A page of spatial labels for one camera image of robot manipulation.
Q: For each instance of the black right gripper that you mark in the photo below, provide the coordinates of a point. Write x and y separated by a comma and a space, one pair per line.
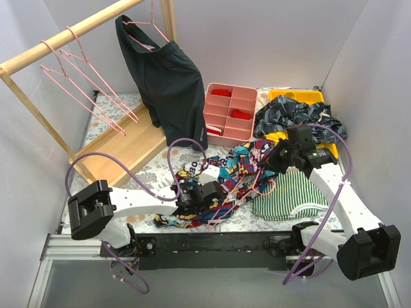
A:
277, 157

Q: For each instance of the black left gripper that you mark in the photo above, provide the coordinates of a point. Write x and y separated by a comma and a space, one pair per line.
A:
211, 190

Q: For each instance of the colourful comic print shorts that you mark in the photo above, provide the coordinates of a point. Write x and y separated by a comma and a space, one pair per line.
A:
241, 180

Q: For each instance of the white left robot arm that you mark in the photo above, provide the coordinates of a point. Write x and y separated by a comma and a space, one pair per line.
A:
96, 212

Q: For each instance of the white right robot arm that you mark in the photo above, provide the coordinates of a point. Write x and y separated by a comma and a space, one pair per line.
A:
350, 233

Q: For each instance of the green white striped shorts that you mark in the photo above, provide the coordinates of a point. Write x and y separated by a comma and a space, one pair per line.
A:
292, 196

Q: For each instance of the dark patterned shorts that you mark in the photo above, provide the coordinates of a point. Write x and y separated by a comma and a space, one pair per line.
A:
283, 112

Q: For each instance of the black shorts on hanger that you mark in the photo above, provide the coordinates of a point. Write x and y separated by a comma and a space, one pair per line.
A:
170, 84

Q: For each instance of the yellow garment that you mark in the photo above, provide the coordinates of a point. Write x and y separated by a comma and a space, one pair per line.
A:
276, 136

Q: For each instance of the red sock middle compartment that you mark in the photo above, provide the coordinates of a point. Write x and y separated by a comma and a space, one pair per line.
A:
236, 113

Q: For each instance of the pink divided organizer box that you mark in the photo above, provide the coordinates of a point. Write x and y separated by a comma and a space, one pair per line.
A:
217, 112

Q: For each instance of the red white sock lower compartment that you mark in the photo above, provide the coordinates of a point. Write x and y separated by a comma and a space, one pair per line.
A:
213, 130

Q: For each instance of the yellow plastic tray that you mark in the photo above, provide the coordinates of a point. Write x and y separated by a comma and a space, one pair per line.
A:
309, 97

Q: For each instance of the red sock upper compartment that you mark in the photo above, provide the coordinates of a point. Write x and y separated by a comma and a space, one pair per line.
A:
221, 92

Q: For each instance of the wooden clothes rack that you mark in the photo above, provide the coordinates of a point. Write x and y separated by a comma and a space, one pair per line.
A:
142, 142

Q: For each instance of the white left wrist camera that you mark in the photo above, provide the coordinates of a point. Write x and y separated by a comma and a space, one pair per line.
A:
210, 174

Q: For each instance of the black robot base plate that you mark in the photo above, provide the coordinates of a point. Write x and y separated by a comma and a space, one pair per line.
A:
272, 250

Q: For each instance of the pink wire hanger with shorts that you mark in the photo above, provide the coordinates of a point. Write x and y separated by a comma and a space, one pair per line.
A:
154, 29

